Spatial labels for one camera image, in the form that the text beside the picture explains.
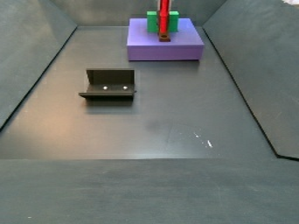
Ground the green block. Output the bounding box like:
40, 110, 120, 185
145, 11, 180, 32

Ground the purple base board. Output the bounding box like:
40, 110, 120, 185
125, 18, 204, 61

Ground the brown upright slotted block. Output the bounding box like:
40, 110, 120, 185
157, 25, 170, 42

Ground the black angled bracket holder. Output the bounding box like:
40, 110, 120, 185
78, 68, 136, 99

